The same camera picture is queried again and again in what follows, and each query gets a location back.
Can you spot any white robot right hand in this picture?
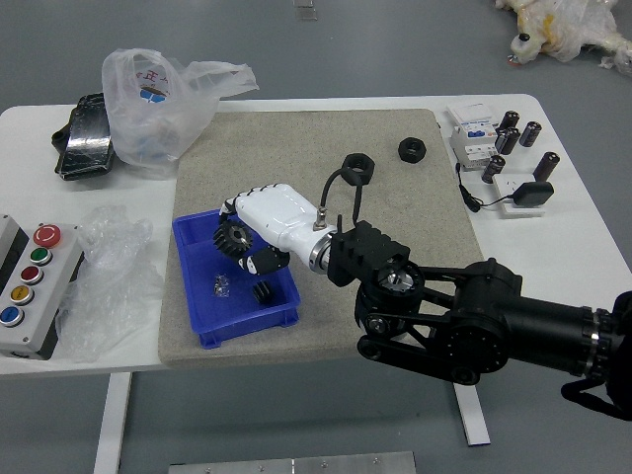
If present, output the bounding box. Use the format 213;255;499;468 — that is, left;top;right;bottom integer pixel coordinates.
218;183;331;277

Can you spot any big black gear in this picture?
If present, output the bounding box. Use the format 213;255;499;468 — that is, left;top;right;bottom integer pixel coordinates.
212;219;255;259

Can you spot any small black gear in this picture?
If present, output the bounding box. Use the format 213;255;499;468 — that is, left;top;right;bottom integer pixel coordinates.
251;280;275;307

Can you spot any big black hex nut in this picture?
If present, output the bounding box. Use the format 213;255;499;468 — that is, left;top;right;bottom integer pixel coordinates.
341;152;377;187

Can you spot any blue plastic box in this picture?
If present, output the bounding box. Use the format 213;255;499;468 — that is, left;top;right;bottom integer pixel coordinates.
170;208;302;350

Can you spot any small black hex nut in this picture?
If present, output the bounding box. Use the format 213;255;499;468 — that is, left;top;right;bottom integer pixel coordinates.
397;136;429;165

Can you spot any grey push-button control box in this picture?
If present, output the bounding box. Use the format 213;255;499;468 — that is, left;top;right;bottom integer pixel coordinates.
0;212;86;361

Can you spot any grey-brown table mat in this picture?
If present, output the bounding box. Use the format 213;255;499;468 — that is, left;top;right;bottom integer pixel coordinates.
157;108;487;369

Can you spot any small clear bag of screws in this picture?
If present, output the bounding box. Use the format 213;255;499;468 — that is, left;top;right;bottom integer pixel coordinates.
208;274;233;300

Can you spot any white plastic shopping bag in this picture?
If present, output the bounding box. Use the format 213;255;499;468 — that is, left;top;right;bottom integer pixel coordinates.
101;47;261;182

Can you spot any crumpled clear plastic wrap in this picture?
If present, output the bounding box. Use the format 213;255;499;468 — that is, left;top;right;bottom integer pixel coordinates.
53;203;167;365

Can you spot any black wrapped tray package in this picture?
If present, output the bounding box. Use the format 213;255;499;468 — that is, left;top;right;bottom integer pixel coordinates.
48;92;118;184

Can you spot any white circuit breaker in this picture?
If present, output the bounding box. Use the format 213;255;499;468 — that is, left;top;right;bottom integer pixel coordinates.
445;102;501;172

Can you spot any white power socket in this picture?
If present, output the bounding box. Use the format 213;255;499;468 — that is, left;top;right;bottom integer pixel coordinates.
492;172;548;219

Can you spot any black power adapter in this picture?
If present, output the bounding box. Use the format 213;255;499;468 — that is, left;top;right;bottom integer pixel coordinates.
510;181;556;207

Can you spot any white table leg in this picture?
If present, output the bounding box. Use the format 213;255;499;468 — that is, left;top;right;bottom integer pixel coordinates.
451;382;493;446
92;371;133;474

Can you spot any plastic-wrapped yellow plush toy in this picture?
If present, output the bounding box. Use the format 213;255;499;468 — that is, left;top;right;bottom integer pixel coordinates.
493;0;632;76

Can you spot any black adapter cord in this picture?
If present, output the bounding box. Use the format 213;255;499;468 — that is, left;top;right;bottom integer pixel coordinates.
453;161;514;214

